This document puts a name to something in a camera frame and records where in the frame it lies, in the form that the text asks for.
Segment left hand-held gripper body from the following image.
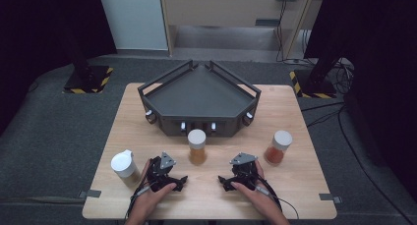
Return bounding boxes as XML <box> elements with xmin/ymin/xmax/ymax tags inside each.
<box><xmin>146</xmin><ymin>151</ymin><xmax>178</xmax><ymax>193</ymax></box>

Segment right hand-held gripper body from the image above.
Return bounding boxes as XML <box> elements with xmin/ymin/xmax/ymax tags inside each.
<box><xmin>228</xmin><ymin>151</ymin><xmax>259</xmax><ymax>191</ymax></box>

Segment jar with orange spice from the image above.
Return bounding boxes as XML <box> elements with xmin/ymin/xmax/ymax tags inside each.
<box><xmin>187</xmin><ymin>129</ymin><xmax>208</xmax><ymax>166</ymax></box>

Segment jar with brown spice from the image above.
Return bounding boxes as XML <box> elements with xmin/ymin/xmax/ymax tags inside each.
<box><xmin>110</xmin><ymin>149</ymin><xmax>143</xmax><ymax>188</ymax></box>

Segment jar with red spice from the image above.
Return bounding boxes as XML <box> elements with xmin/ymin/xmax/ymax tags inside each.
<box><xmin>264</xmin><ymin>130</ymin><xmax>293</xmax><ymax>167</ymax></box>

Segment black corner rack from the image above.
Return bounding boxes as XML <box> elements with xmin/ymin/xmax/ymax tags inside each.
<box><xmin>138</xmin><ymin>59</ymin><xmax>263</xmax><ymax>138</ymax></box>

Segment person's right hand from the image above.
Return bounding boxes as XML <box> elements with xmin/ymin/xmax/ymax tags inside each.
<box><xmin>230</xmin><ymin>160</ymin><xmax>282</xmax><ymax>220</ymax></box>

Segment person's left hand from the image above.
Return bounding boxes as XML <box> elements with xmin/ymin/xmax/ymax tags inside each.
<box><xmin>129</xmin><ymin>159</ymin><xmax>177</xmax><ymax>220</ymax></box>

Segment grey tape piece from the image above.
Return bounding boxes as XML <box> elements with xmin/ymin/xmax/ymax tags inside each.
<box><xmin>318</xmin><ymin>193</ymin><xmax>343</xmax><ymax>205</ymax></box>
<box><xmin>78</xmin><ymin>189</ymin><xmax>102</xmax><ymax>199</ymax></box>

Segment black stand with striped base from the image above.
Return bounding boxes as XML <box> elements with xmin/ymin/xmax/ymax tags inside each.
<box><xmin>289</xmin><ymin>51</ymin><xmax>345</xmax><ymax>99</ymax></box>
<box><xmin>62</xmin><ymin>44</ymin><xmax>114</xmax><ymax>95</ymax></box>

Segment white panel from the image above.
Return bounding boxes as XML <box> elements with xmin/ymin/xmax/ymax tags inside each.
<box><xmin>96</xmin><ymin>0</ymin><xmax>169</xmax><ymax>51</ymax></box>

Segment dark curtain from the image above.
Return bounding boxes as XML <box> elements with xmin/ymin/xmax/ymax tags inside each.
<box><xmin>304</xmin><ymin>0</ymin><xmax>417</xmax><ymax>194</ymax></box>
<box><xmin>0</xmin><ymin>0</ymin><xmax>118</xmax><ymax>137</ymax></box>

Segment right hand-held gripper cable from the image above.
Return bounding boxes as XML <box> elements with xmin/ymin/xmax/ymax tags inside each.
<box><xmin>253</xmin><ymin>173</ymin><xmax>300</xmax><ymax>220</ymax></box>

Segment hand-held gripper cable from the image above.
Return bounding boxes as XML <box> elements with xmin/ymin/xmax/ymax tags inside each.
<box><xmin>124</xmin><ymin>181</ymin><xmax>155</xmax><ymax>220</ymax></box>
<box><xmin>253</xmin><ymin>173</ymin><xmax>300</xmax><ymax>220</ymax></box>

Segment left hand-held gripper cable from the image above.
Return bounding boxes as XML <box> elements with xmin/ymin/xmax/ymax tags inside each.
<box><xmin>124</xmin><ymin>181</ymin><xmax>155</xmax><ymax>220</ymax></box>

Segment black floor cable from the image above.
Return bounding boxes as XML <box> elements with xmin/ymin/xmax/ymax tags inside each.
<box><xmin>300</xmin><ymin>101</ymin><xmax>417</xmax><ymax>225</ymax></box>

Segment tangled cable bundle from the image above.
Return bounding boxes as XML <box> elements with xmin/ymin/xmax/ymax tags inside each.
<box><xmin>329</xmin><ymin>58</ymin><xmax>356</xmax><ymax>95</ymax></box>

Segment black socket cables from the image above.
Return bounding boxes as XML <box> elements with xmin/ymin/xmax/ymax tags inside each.
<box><xmin>274</xmin><ymin>0</ymin><xmax>308</xmax><ymax>65</ymax></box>

